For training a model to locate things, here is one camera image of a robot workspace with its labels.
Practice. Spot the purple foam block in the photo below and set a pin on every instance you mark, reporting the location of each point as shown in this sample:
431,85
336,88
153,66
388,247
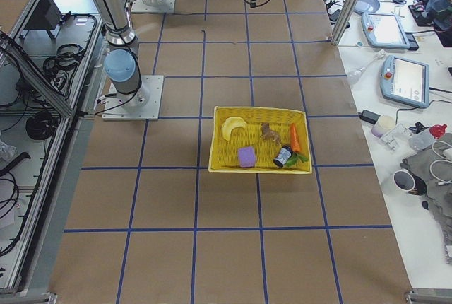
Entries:
246,157

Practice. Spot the yellow toy banana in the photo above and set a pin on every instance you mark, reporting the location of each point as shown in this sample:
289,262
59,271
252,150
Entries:
230,124

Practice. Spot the brown toy animal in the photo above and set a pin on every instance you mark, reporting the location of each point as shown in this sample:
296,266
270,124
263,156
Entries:
268,134

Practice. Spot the lower teach pendant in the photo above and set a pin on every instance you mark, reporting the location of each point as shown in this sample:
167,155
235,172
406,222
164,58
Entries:
405,81

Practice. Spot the black power adapter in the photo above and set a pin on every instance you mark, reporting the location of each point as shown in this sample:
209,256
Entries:
369,116

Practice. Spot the white mug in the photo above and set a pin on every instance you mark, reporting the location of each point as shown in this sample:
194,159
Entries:
409,183

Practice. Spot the blue plate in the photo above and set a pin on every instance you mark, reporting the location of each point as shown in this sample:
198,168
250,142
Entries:
366,6

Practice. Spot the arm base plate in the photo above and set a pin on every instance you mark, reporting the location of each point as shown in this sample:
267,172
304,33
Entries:
144,105
166,6

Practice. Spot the teach pendant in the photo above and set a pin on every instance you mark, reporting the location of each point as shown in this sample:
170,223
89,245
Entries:
405,81
384,30

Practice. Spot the black monitor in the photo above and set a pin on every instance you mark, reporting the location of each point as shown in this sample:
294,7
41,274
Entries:
46,17

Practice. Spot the lavender white jar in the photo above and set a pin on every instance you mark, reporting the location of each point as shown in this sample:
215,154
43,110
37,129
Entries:
383,125

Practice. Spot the small dark can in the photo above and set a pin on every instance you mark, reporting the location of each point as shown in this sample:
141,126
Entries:
283,156

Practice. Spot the upper teach pendant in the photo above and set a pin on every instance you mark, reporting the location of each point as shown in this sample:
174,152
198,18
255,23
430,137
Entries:
384,30

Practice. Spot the yellow plastic basket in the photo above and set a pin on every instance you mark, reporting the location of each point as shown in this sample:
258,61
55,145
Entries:
224,155

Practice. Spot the orange toy carrot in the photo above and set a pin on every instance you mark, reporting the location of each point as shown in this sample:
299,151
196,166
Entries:
294,141

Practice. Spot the grey cloth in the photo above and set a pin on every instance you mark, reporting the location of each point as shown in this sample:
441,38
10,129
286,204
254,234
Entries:
433,166

